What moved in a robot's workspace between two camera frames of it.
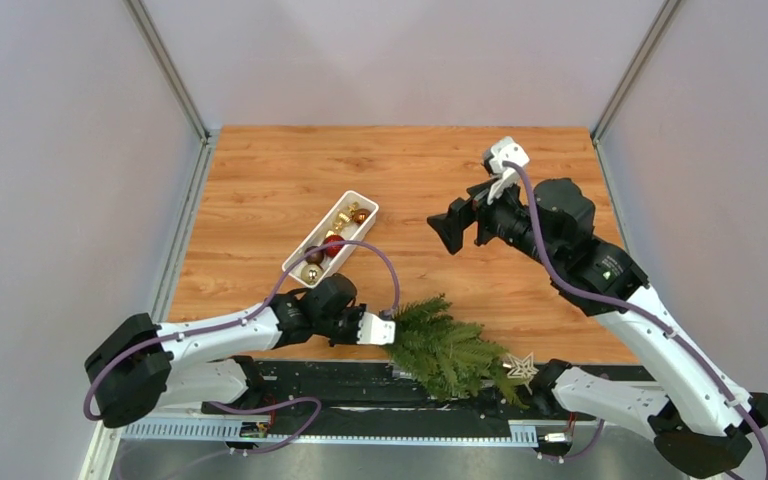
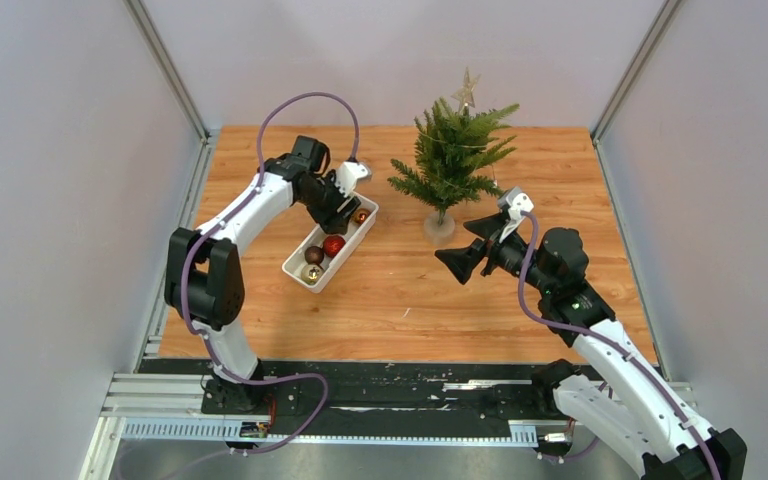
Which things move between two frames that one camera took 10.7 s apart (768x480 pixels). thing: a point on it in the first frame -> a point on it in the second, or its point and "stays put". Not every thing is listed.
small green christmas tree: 448,358 -> 452,147
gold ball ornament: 311,273 stays put
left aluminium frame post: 174,73 stays put
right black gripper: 450,225 -> 462,260
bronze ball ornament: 360,215 stays put
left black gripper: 352,338 -> 331,220
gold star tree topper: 523,368 -> 465,94
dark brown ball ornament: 316,257 stays put
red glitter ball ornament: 335,250 stays put
